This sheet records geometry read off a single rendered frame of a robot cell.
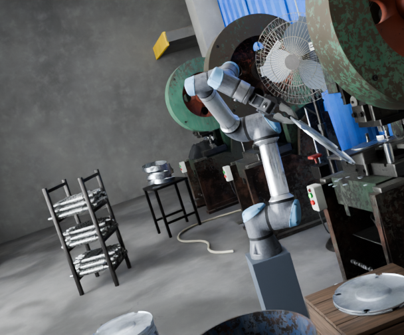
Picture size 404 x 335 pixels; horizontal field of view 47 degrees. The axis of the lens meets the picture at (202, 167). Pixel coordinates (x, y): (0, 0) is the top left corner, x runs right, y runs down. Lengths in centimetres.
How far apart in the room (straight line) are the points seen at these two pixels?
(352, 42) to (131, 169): 712
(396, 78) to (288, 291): 103
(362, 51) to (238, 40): 184
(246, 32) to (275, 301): 208
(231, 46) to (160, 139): 533
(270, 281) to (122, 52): 703
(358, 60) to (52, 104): 727
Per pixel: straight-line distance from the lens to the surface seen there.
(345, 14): 181
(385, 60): 186
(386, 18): 198
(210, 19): 740
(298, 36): 307
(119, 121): 860
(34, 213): 873
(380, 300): 179
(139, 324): 220
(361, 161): 231
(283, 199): 208
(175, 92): 512
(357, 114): 234
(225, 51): 350
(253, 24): 360
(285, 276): 218
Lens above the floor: 118
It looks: 7 degrees down
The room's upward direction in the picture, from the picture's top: 17 degrees counter-clockwise
